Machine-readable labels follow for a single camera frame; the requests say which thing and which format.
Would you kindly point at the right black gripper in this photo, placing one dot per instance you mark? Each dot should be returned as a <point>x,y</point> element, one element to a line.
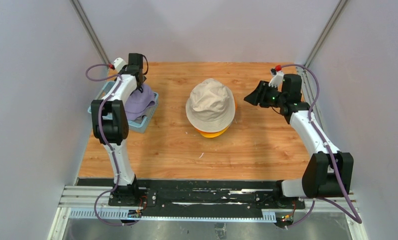
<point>258,97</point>

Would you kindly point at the beige hat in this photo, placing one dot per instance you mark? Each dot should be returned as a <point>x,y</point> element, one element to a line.
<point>206,103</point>

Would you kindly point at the yellow bucket hat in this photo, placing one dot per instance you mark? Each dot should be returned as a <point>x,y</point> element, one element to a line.
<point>211,135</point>

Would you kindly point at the lavender hat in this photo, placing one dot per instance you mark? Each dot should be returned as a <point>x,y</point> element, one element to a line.
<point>138,101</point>

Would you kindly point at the orange bucket hat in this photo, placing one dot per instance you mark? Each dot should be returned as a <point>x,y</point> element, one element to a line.
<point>228,116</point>

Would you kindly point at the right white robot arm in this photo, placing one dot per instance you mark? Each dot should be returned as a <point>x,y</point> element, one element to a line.
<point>329,171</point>

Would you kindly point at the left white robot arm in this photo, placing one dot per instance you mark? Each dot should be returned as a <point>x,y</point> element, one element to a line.
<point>111,127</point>

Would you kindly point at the light blue plastic basket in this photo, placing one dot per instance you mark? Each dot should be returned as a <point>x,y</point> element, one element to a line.
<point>108,107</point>

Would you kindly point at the grey hat in basket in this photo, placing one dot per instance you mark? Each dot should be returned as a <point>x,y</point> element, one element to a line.
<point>139,117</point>

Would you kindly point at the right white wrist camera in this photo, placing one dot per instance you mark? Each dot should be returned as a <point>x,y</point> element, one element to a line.
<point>277,74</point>

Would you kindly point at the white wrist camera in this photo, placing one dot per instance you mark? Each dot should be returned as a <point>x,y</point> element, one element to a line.
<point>277,74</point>
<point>116,66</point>

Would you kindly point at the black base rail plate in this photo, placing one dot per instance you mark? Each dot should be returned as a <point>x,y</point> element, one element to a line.
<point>195,200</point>

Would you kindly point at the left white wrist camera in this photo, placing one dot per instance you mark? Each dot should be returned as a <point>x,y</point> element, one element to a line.
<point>116,66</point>

